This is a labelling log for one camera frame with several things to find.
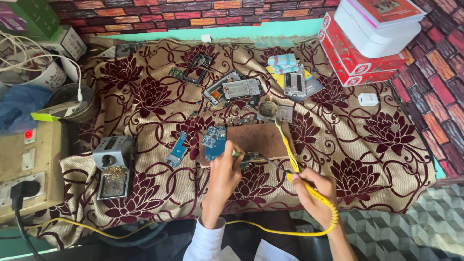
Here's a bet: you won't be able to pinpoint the narrow blue circuit board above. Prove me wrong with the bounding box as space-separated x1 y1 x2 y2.
166 131 188 168

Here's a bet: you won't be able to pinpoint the white cardboard box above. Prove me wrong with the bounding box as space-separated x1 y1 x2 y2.
333 0 423 59

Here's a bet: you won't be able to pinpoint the large blue circuit board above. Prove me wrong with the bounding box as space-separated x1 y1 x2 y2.
201 125 227 161

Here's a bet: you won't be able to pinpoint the dark grey phone part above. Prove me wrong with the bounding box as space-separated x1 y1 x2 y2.
115 42 146 58

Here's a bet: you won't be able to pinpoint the brown wooden board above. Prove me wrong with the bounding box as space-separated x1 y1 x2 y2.
198 123 296 168

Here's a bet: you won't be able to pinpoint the round flux tin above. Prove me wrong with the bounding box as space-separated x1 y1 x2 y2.
258 100 279 119

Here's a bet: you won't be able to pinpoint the floral maroon beige cloth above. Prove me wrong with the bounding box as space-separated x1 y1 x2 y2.
25 36 437 251

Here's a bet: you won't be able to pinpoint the scattered small phone parts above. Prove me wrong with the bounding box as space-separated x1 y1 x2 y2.
188 103 257 127

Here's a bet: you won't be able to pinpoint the silver phone housing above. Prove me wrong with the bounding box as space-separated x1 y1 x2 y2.
201 69 248 107

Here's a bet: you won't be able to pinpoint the blue plastic bag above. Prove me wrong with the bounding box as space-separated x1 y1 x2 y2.
0 84 54 132

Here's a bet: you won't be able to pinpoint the green cardboard box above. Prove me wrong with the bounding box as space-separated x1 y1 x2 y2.
0 0 63 41

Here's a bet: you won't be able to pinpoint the pink edged flat box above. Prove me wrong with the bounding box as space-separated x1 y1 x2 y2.
347 0 428 29

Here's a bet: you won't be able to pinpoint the white charger adapter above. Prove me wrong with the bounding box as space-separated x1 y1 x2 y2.
358 93 380 107

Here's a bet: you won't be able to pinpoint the round metal tin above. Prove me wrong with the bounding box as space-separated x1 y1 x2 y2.
46 83 98 124

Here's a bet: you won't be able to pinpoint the beige switch socket board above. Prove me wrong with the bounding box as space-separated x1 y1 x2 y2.
0 121 70 225

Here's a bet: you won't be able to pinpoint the small white printed box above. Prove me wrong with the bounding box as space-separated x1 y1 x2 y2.
39 25 88 61

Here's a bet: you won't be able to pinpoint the black plug with cable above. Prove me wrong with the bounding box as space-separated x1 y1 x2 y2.
10 180 46 261

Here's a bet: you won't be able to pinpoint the white charging cables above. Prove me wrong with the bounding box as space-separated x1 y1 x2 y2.
0 30 85 102

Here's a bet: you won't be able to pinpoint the yellow power cable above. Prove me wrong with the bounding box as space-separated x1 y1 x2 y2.
25 217 336 240

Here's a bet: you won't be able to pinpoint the yellow soldering iron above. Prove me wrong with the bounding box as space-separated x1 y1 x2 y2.
259 155 340 233

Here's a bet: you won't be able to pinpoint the white and green box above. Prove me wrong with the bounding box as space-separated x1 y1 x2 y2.
30 100 88 122

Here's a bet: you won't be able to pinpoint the blue white striped cloth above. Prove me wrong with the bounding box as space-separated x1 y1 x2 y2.
267 53 300 75

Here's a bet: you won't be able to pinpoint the small metal shield plate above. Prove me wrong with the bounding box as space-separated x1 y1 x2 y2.
276 105 294 124

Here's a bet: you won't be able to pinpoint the small dark circuit board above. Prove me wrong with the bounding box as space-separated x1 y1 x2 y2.
239 151 262 171

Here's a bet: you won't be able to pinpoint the yellow and grey booklet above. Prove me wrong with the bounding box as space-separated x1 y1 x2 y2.
266 65 325 103

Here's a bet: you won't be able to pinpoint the silver phone chassis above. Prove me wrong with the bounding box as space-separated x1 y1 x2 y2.
283 65 307 97

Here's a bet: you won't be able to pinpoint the black phone frame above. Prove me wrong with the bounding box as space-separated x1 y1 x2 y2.
181 54 214 86

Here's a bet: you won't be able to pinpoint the red cardboard box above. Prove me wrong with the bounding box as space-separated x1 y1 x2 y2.
321 11 409 77
318 29 397 87

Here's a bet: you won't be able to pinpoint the grey metal soldering stand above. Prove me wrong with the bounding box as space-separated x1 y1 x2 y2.
92 135 135 201

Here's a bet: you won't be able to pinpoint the person's right hand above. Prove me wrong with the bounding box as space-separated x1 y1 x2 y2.
291 167 339 226

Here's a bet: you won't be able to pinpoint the white paper cup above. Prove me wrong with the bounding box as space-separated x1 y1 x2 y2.
20 58 68 90

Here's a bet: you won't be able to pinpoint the person's left hand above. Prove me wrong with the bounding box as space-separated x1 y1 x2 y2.
202 141 246 219

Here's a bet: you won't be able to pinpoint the grey phone middle frame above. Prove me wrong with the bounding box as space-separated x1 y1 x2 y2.
221 78 264 101

